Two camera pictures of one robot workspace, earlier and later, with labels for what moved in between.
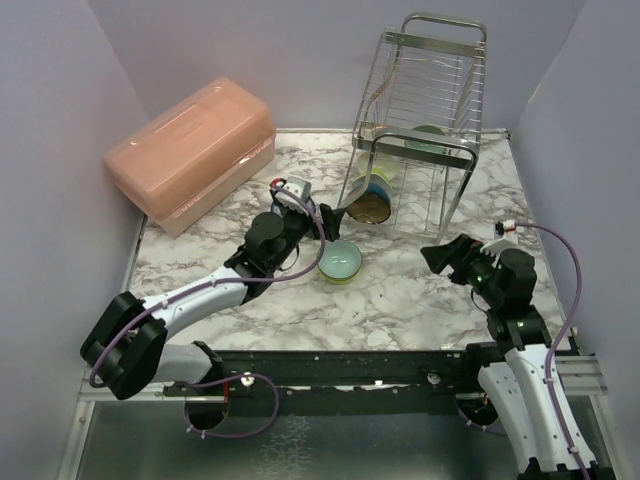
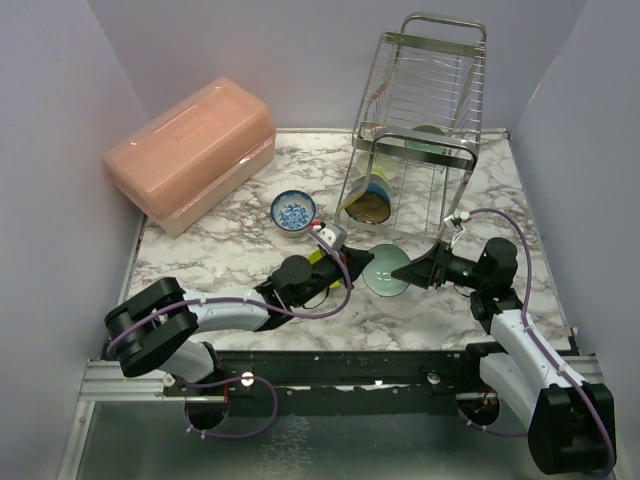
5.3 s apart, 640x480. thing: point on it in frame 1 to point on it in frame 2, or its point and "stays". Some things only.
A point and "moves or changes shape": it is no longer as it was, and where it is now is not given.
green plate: [417, 145] stays
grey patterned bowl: [341, 259] moves or changes shape
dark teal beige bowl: [373, 205] stays
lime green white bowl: [389, 171] stays
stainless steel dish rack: [417, 127] stays
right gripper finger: [448, 256] to [424, 271]
